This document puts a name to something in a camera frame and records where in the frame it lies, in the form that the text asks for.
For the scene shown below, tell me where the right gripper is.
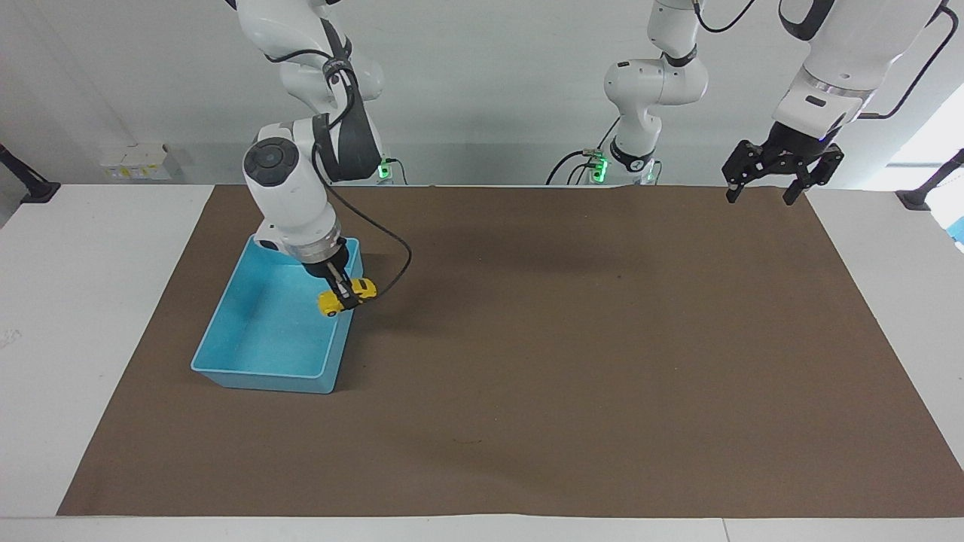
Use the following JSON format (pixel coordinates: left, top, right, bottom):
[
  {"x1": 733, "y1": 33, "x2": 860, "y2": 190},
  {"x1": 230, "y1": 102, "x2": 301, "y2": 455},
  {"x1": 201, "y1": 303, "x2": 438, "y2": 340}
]
[{"x1": 303, "y1": 249, "x2": 352, "y2": 286}]

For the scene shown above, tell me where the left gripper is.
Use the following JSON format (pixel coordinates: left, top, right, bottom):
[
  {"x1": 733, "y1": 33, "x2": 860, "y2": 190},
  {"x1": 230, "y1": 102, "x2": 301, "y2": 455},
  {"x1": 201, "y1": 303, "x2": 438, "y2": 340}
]
[{"x1": 722, "y1": 120, "x2": 845, "y2": 206}]

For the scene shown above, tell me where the yellow toy beetle car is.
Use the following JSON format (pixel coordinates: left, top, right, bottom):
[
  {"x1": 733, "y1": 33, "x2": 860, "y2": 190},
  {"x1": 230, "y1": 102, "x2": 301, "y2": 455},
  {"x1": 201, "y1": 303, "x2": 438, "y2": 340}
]
[{"x1": 316, "y1": 277, "x2": 378, "y2": 318}]

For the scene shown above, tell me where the light blue plastic bin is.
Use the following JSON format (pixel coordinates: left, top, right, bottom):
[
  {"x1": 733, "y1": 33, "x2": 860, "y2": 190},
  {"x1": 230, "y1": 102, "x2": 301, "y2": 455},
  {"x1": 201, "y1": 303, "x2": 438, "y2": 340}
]
[{"x1": 190, "y1": 234, "x2": 365, "y2": 395}]

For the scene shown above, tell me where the black stand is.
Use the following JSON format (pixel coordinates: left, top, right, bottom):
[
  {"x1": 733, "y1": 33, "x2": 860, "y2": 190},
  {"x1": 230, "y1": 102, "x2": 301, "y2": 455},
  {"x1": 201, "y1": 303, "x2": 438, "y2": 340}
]
[
  {"x1": 0, "y1": 143, "x2": 62, "y2": 205},
  {"x1": 895, "y1": 148, "x2": 964, "y2": 211}
]

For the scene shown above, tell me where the black cable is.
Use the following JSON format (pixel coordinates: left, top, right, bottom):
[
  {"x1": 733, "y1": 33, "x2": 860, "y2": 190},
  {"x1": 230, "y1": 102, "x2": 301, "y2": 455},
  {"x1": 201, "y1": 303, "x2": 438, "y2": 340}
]
[
  {"x1": 545, "y1": 148, "x2": 605, "y2": 187},
  {"x1": 310, "y1": 113, "x2": 413, "y2": 300},
  {"x1": 858, "y1": 5, "x2": 959, "y2": 121},
  {"x1": 692, "y1": 0, "x2": 756, "y2": 34}
]

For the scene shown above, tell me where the white wall socket box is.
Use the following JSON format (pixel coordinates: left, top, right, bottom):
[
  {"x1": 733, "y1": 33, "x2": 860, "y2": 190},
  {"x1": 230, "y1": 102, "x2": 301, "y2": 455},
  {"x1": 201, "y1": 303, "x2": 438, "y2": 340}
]
[{"x1": 99, "y1": 144, "x2": 182, "y2": 182}]

